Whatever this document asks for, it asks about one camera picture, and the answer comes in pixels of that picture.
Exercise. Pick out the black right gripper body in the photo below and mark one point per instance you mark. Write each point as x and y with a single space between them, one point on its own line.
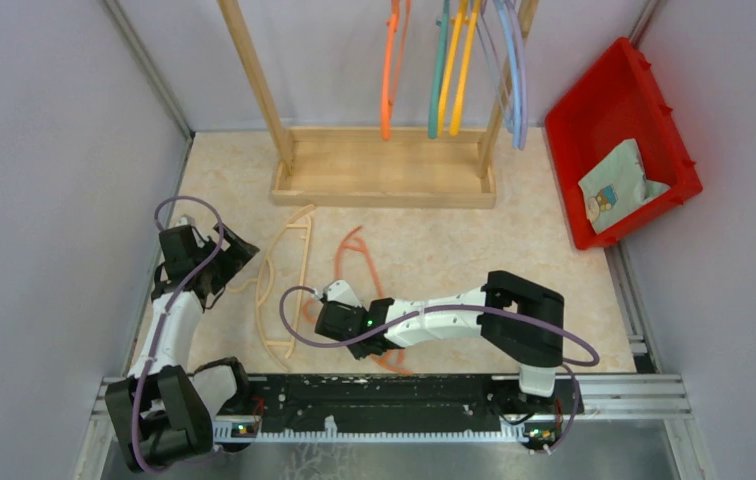
355 348

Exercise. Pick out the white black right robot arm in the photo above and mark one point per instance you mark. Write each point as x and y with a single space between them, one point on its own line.
512 313

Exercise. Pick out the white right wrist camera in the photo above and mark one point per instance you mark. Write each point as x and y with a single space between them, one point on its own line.
341 292

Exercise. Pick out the printed cloth in bin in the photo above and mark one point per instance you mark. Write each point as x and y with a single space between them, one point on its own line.
617 187

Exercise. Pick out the wooden hanger rack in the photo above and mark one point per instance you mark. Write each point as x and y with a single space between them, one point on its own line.
354 167

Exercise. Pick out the yellow plastic hanger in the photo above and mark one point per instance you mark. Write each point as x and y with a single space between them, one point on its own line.
451 28
470 17

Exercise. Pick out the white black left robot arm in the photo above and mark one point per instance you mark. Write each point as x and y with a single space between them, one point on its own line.
161 412

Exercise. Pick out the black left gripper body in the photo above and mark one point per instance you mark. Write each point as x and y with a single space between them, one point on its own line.
211 273

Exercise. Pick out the lilac plastic hanger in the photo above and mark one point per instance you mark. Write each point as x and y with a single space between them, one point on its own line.
522 66

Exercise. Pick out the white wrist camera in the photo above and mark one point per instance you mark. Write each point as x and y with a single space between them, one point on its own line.
187 220
341 292

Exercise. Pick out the teal plastic hanger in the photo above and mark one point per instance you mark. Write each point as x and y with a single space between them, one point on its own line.
439 68

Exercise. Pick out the beige plastic hanger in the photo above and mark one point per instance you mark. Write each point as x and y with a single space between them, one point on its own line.
264 282

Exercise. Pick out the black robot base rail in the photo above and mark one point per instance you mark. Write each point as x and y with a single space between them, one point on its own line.
418 409

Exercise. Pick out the orange plastic hanger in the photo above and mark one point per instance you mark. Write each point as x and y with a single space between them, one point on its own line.
354 243
397 27

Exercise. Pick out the red plastic bin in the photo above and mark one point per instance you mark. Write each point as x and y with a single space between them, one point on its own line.
617 99

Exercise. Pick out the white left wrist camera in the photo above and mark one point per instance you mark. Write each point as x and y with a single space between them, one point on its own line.
187 220

